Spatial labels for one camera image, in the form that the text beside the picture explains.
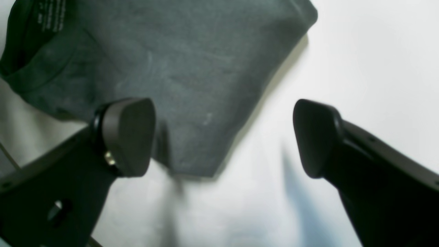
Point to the dark grey T-shirt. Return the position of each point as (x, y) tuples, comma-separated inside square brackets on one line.
[(205, 64)]

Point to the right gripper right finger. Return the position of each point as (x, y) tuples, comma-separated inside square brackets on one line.
[(391, 200)]

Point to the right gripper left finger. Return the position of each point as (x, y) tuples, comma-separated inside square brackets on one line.
[(57, 200)]

